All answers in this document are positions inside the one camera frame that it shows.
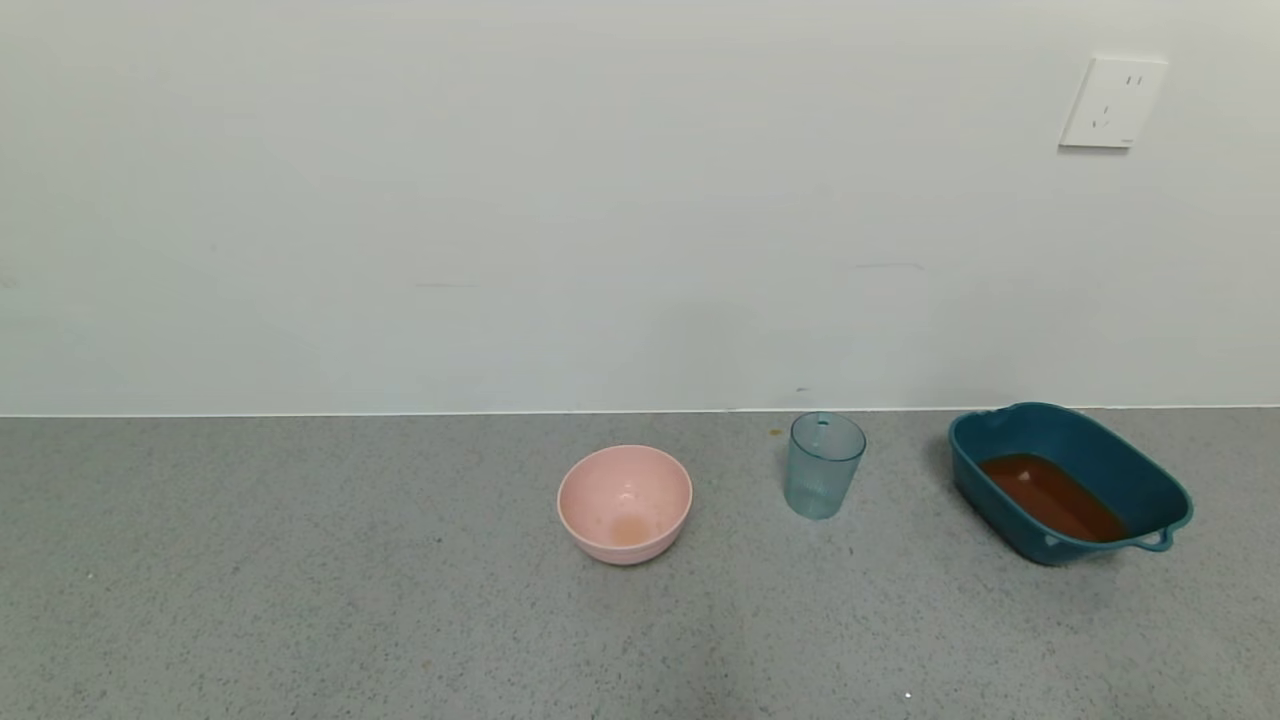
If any translucent blue ribbed cup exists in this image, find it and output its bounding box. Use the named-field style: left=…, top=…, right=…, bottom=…
left=784, top=411, right=868, bottom=521

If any teal plastic basin tray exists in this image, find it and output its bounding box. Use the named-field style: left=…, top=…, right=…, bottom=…
left=948, top=402, right=1195, bottom=568

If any white wall socket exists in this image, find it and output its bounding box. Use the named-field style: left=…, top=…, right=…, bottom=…
left=1058, top=55, right=1169, bottom=151

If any brown liquid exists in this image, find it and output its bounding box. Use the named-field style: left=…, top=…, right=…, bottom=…
left=978, top=453, right=1131, bottom=544

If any pink ribbed bowl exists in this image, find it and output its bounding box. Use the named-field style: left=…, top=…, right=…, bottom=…
left=557, top=444, right=694, bottom=567

